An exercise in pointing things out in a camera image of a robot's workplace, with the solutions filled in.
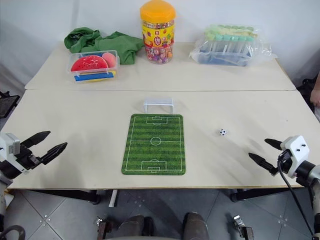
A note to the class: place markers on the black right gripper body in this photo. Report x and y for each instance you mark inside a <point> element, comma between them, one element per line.
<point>285,162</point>

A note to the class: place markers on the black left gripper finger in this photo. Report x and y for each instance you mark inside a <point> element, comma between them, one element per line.
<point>53,152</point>
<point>36,138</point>

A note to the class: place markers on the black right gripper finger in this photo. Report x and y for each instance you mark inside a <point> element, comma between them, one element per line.
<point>275,144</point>
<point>263,163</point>

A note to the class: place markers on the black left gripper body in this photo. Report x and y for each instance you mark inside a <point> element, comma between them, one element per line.
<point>27,158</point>

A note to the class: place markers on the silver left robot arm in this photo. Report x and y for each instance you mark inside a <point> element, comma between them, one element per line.
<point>3,192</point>

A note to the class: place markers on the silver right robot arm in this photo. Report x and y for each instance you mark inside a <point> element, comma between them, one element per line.
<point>311,175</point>

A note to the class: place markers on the tiny soccer ball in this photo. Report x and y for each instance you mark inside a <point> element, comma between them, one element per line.
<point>222,132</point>

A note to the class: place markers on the green soccer field mat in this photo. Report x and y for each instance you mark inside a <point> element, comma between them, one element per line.
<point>155,152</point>

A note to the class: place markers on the black table leg bar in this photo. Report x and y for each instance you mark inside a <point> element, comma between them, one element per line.
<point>260,193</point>
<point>75,195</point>

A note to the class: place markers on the black stand base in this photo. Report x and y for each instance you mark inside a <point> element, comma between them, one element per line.
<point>6,103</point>

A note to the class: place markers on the metal caster wheel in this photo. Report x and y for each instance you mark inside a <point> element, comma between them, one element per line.
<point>103,227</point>
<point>242,227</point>

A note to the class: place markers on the black chair part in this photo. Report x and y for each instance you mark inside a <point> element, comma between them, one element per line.
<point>307,83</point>

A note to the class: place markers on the white table leg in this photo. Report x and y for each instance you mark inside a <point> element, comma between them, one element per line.
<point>113,197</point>

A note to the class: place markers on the clear plastic storage box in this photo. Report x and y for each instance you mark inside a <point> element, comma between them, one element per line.
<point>75,65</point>

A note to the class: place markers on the blue flat toy block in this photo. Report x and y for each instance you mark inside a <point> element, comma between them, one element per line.
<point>92,77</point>

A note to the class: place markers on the red watermelon slice toy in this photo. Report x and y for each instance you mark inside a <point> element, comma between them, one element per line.
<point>88,63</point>

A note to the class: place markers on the dark rounded shape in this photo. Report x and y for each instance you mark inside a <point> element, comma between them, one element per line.
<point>196,226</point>
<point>135,227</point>

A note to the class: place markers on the yellow flat toy piece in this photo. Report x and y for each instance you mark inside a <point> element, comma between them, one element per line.
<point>113,74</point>

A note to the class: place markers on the bagged test tube rack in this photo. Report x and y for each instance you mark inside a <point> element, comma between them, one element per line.
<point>225,48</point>

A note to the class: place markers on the pink round toy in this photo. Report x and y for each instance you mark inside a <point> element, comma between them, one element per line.
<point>110,58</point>

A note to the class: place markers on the crumpled green cloth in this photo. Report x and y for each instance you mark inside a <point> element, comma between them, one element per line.
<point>120,45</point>

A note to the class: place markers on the candy jar with orange lid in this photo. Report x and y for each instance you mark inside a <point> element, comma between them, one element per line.
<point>158,37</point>

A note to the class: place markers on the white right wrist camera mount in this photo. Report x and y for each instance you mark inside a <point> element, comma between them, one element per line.
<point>298,147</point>

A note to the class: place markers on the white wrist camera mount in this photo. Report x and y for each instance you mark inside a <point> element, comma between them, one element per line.
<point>298,147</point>
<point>11,146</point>

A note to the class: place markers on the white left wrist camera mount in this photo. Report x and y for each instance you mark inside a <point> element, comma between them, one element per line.
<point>11,146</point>

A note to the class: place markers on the small white goal frame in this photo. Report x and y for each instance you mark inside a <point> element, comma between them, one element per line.
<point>158,101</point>

